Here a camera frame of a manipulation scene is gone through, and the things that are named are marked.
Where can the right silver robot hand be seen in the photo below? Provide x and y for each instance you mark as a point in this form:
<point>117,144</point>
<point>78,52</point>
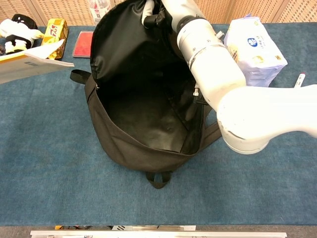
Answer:
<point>148,12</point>

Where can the black fabric backpack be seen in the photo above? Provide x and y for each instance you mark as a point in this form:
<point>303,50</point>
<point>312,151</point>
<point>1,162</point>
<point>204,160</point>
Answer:
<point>128,62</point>

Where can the white book yellow band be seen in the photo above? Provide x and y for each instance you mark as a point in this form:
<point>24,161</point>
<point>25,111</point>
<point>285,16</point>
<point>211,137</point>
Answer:
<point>22,67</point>

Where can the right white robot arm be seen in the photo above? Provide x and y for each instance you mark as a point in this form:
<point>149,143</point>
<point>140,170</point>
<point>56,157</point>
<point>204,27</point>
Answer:
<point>247,116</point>

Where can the clear plastic water bottle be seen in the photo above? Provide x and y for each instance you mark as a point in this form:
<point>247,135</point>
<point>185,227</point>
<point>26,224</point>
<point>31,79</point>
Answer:
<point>97,10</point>

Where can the red stamp pad case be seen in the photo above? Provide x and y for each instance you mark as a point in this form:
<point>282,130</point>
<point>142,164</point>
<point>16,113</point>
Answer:
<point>83,44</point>

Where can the yellow snack package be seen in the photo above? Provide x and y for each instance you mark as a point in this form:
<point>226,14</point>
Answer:
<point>55,29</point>

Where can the beige woven partition screen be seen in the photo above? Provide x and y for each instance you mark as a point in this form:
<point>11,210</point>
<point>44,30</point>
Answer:
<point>247,10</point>

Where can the lilac white tissue pack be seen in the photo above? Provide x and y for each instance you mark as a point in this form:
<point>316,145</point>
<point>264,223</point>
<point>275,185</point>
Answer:
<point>257,54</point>

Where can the black and white plush toy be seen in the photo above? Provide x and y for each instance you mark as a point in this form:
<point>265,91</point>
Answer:
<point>19,32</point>

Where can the red white marker pen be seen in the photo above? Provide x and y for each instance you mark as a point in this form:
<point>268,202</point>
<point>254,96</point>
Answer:
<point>299,80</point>

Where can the blue felt table cover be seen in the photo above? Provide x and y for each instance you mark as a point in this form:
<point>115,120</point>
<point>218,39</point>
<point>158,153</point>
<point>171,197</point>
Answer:
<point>62,173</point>

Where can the aluminium profile rail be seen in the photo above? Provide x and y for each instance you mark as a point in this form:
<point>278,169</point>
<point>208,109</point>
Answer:
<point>158,234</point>

